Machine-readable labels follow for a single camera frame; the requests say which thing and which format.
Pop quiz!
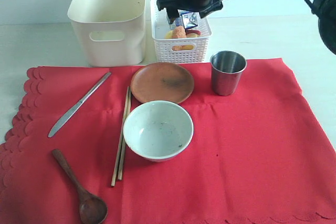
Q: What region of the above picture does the dark wooden spoon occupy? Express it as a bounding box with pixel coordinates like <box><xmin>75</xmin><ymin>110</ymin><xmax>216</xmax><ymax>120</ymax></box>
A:
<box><xmin>51</xmin><ymin>149</ymin><xmax>108</xmax><ymax>223</ymax></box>

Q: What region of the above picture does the cream plastic storage bin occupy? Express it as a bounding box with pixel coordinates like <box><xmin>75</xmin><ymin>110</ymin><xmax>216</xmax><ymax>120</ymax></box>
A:
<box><xmin>67</xmin><ymin>0</ymin><xmax>145</xmax><ymax>67</ymax></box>

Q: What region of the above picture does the red sausage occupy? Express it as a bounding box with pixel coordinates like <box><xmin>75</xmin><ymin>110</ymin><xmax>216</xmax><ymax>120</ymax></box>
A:
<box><xmin>185</xmin><ymin>29</ymin><xmax>201</xmax><ymax>36</ymax></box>

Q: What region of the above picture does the brown round plate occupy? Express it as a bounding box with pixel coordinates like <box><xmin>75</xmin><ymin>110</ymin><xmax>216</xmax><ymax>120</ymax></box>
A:
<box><xmin>130</xmin><ymin>62</ymin><xmax>194</xmax><ymax>104</ymax></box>

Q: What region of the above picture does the stainless steel cup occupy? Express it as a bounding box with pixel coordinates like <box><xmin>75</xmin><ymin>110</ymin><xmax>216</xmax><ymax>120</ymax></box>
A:
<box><xmin>210</xmin><ymin>51</ymin><xmax>247</xmax><ymax>96</ymax></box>

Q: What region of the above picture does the wooden chopstick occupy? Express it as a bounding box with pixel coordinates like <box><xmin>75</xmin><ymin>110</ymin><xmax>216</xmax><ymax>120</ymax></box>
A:
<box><xmin>117</xmin><ymin>88</ymin><xmax>132</xmax><ymax>180</ymax></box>
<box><xmin>111</xmin><ymin>87</ymin><xmax>130</xmax><ymax>187</ymax></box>

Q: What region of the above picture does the yellow cheese wedge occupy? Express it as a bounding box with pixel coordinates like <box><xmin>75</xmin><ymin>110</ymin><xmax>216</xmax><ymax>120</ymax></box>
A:
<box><xmin>181</xmin><ymin>45</ymin><xmax>194</xmax><ymax>51</ymax></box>

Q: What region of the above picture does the brown egg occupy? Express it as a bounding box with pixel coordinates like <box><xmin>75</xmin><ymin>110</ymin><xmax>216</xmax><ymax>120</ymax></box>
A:
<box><xmin>186</xmin><ymin>33</ymin><xmax>199</xmax><ymax>38</ymax></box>

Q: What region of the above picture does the metal butter knife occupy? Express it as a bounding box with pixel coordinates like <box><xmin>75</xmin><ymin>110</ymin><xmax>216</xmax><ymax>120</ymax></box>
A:
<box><xmin>48</xmin><ymin>72</ymin><xmax>112</xmax><ymax>138</ymax></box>

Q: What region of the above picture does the white perforated plastic basket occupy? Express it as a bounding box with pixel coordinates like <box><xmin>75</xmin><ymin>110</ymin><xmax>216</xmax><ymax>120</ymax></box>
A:
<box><xmin>150</xmin><ymin>0</ymin><xmax>212</xmax><ymax>63</ymax></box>

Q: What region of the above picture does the right wooden chopstick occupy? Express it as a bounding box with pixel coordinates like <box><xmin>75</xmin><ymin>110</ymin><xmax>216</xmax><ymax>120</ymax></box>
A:
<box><xmin>117</xmin><ymin>88</ymin><xmax>132</xmax><ymax>180</ymax></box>

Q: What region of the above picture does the red scalloped tablecloth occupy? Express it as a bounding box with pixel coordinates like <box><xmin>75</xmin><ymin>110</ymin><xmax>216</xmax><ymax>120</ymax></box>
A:
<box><xmin>1</xmin><ymin>58</ymin><xmax>335</xmax><ymax>223</ymax></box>

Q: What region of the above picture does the pale green bowl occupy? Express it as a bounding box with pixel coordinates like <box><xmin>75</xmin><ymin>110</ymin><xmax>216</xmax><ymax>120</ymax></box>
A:
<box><xmin>125</xmin><ymin>101</ymin><xmax>194</xmax><ymax>162</ymax></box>

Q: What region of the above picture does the fried chicken nugget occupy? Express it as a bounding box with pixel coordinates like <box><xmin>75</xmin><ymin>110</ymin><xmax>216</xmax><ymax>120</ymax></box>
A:
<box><xmin>172</xmin><ymin>26</ymin><xmax>186</xmax><ymax>51</ymax></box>

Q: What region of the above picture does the blue white milk carton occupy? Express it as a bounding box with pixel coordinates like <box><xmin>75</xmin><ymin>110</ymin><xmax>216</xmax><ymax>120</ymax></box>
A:
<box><xmin>169</xmin><ymin>10</ymin><xmax>198</xmax><ymax>30</ymax></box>

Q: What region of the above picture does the left wooden chopstick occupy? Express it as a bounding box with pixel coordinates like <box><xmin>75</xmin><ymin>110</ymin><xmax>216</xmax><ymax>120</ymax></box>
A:
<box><xmin>111</xmin><ymin>87</ymin><xmax>130</xmax><ymax>187</ymax></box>

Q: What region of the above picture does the yellow lemon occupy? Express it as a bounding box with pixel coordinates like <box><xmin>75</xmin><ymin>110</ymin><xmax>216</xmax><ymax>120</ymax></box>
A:
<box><xmin>164</xmin><ymin>30</ymin><xmax>173</xmax><ymax>39</ymax></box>

